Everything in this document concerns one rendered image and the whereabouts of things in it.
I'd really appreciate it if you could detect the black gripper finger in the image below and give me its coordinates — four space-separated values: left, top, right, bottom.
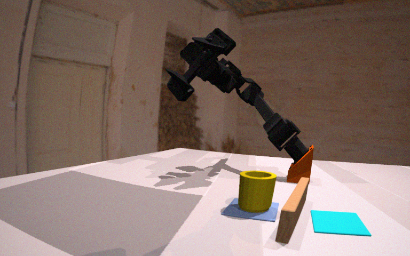
192 33 227 55
165 68 191 95

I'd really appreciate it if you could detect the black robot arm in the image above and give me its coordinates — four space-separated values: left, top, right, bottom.
180 42 310 164

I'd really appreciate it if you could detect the olive yellow cup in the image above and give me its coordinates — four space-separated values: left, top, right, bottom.
238 170 277 213

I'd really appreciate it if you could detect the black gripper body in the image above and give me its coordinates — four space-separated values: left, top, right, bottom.
167 28 236 102

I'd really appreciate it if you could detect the brown rectangular bar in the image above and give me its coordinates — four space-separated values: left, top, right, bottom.
275 177 309 244

